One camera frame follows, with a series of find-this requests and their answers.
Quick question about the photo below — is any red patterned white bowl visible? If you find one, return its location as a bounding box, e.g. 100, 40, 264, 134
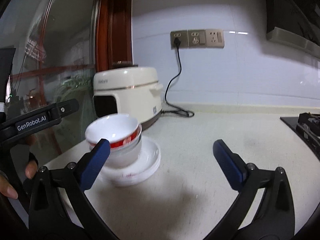
85, 114, 142, 151

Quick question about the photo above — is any beige wall socket with switch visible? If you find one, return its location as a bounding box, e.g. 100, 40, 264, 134
205, 29, 225, 49

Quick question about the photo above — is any glass door panel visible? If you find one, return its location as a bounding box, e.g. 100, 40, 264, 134
0, 0, 100, 160

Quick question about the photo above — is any red-brown wooden door frame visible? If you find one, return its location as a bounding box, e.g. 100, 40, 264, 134
96, 0, 133, 73

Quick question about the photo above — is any steel range hood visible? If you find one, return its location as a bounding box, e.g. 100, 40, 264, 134
265, 0, 320, 63

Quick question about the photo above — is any large green-rimmed white bowl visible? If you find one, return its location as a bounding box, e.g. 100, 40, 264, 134
101, 130, 143, 168

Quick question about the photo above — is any cream rice cooker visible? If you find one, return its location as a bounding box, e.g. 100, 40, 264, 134
93, 66, 164, 132

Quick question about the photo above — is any black glass gas stove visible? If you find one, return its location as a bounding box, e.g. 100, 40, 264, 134
280, 112, 320, 160

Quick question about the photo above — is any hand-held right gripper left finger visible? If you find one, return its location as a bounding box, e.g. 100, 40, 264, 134
28, 138, 118, 240

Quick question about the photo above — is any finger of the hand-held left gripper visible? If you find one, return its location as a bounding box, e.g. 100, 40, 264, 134
49, 99, 80, 121

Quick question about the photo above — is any large floral white plate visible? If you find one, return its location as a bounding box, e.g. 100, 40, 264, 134
100, 142, 161, 188

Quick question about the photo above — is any black power cable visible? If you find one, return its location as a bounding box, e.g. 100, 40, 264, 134
164, 37, 195, 118

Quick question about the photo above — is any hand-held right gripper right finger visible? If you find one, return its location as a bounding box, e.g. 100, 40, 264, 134
202, 139, 295, 240

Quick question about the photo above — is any person's left hand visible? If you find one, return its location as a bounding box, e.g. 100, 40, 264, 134
0, 159, 40, 200

